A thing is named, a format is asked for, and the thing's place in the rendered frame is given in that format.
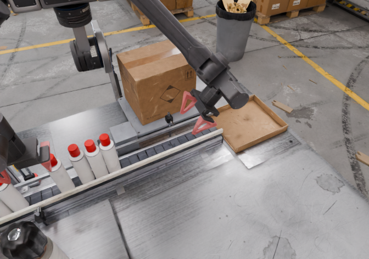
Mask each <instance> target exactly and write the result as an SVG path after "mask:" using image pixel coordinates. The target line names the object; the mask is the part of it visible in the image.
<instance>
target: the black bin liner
mask: <svg viewBox="0 0 369 259"><path fill-rule="evenodd" d="M234 2H236V3H237V2H238V0H234ZM246 11H247V12H246V13H231V12H227V10H226V9H225V6H224V4H223V1H222V0H219V1H218V2H217V4H216V14H217V15H218V17H220V18H224V19H226V20H233V19H235V20H238V21H247V20H251V19H252V18H254V17H255V13H256V4H255V3H254V2H253V1H250V3H249V5H248V7H247V9H246Z"/></svg>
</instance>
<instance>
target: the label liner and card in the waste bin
mask: <svg viewBox="0 0 369 259"><path fill-rule="evenodd" d="M222 1H223V4H224V6H225V9H226V10H227V12H231V13H246V12H247V11H246V9H247V7H248V5H249V3H250V1H253V0H238V2H237V3H236V2H234V0H222Z"/></svg>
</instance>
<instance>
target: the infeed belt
mask: <svg viewBox="0 0 369 259"><path fill-rule="evenodd" d="M216 130H218V129H217V128H216V127H212V128H209V129H206V130H203V131H201V132H199V133H197V134H195V135H193V134H192V131H191V132H189V133H186V134H184V135H181V136H179V137H177V138H174V139H171V140H169V141H166V142H163V143H161V144H158V145H156V146H153V147H151V148H148V149H146V150H143V151H140V152H138V153H137V154H136V153H135V154H133V155H130V156H128V157H125V158H123V159H120V160H119V161H120V166H121V169H122V168H125V167H127V166H130V165H133V164H135V163H137V162H140V161H142V160H145V159H147V158H149V157H152V156H154V155H157V154H160V153H162V152H164V151H167V150H169V149H172V148H174V147H177V146H179V145H181V144H184V143H187V142H189V141H192V140H194V139H196V138H199V137H201V136H204V135H206V134H209V133H211V132H213V131H216ZM221 135H222V134H218V135H216V136H213V137H211V138H209V139H206V140H204V141H202V142H199V143H197V144H194V145H191V146H190V147H187V148H184V149H182V150H179V151H177V152H175V153H172V154H170V155H168V156H165V157H162V158H161V159H158V160H155V161H153V162H150V163H148V164H146V165H143V166H141V167H138V168H136V169H134V170H131V171H129V172H126V173H124V174H121V175H119V176H117V177H114V178H112V179H109V180H107V181H105V182H102V183H99V184H97V185H95V186H92V187H90V188H87V189H85V190H83V191H80V192H78V193H76V194H73V195H71V196H68V197H66V198H63V199H61V200H58V201H56V202H54V203H51V204H49V205H46V206H44V207H42V208H41V210H44V209H47V208H49V207H51V206H54V205H56V204H59V203H61V202H63V201H66V200H68V199H71V198H73V197H75V196H78V195H80V194H83V193H85V192H87V191H90V190H92V189H94V188H97V187H100V186H101V185H104V184H107V183H109V182H112V181H114V180H116V179H119V178H121V177H123V176H126V175H128V174H130V173H133V172H136V171H138V170H140V169H143V168H145V167H147V166H150V165H152V164H155V163H157V162H159V161H162V160H165V159H167V158H169V157H172V156H174V155H176V154H179V153H181V152H183V151H186V150H188V149H191V148H193V147H196V146H198V145H200V144H203V143H205V142H208V141H210V140H212V139H215V138H217V137H219V136H221ZM71 180H72V181H73V183H74V185H75V187H78V186H81V185H83V184H82V183H81V181H80V179H79V177H78V176H77V177H74V178H72V179H71ZM58 194H61V191H60V190H59V188H58V187H57V185H54V186H52V187H49V188H46V189H44V190H42V191H39V192H36V193H33V194H31V195H28V196H26V197H24V198H25V199H26V200H27V201H28V202H29V204H30V206H31V205H34V204H36V203H38V202H41V201H43V200H46V199H49V198H51V197H53V196H56V195H58ZM33 214H34V211H32V212H29V213H27V214H25V215H22V216H20V217H17V218H15V219H13V220H10V221H8V222H5V223H3V224H0V228H1V227H4V226H6V225H8V224H11V223H13V222H15V221H18V220H20V219H22V218H25V217H27V216H30V215H33Z"/></svg>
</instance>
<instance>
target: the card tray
mask: <svg viewBox="0 0 369 259"><path fill-rule="evenodd" d="M217 110H218V112H219V113H220V114H219V116H218V117H216V116H214V115H211V116H209V117H212V118H213V120H215V121H216V123H217V126H216V128H217V129H218V130H219V129H221V128H222V129H223V133H221V134H222V136H223V138H224V140H225V141H226V142H227V144H228V145H229V146H230V147H231V148H232V150H233V151H234V152H235V153H238V152H240V151H242V150H244V149H247V148H249V147H252V146H253V145H255V144H258V143H260V142H263V141H265V140H267V139H269V138H271V137H273V136H276V135H278V134H280V133H282V132H284V131H286V130H287V128H288V124H287V123H286V122H285V121H283V120H282V119H281V118H280V117H279V116H278V115H277V114H276V113H275V112H274V111H273V110H271V109H270V108H269V107H268V106H267V105H266V104H265V103H264V102H263V101H262V100H261V99H259V98H258V97H257V96H256V95H255V94H253V95H250V96H249V100H248V102H247V103H246V105H245V106H243V107H242V108H240V109H233V108H231V107H230V105H229V104H226V105H224V106H221V107H219V108H217Z"/></svg>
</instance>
